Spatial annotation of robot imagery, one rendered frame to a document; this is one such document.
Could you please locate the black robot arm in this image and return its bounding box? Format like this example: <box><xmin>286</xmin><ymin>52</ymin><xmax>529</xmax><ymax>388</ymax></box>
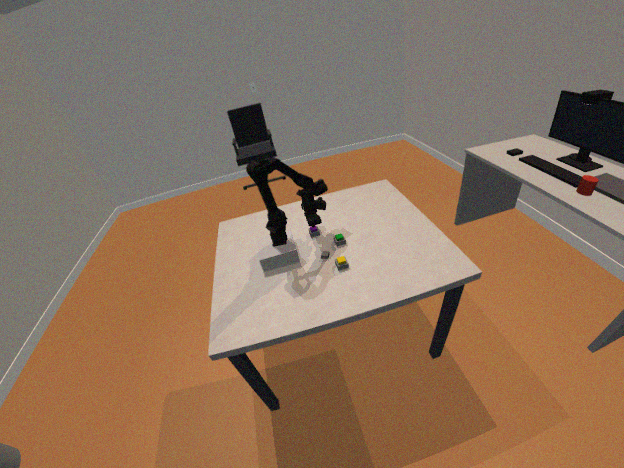
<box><xmin>246</xmin><ymin>157</ymin><xmax>328</xmax><ymax>247</ymax></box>

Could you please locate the yellow button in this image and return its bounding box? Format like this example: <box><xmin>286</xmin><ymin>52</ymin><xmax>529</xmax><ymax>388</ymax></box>
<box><xmin>335</xmin><ymin>256</ymin><xmax>349</xmax><ymax>271</ymax></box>

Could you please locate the purple button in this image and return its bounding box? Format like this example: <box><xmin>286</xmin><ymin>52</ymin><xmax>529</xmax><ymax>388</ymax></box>
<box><xmin>308</xmin><ymin>225</ymin><xmax>320</xmax><ymax>238</ymax></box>

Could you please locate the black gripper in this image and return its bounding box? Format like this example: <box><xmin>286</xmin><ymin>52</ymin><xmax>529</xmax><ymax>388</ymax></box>
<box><xmin>301</xmin><ymin>201</ymin><xmax>322</xmax><ymax>227</ymax></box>

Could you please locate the green button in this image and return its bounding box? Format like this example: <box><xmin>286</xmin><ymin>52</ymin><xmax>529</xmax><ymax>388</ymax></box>
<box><xmin>333</xmin><ymin>233</ymin><xmax>346</xmax><ymax>246</ymax></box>

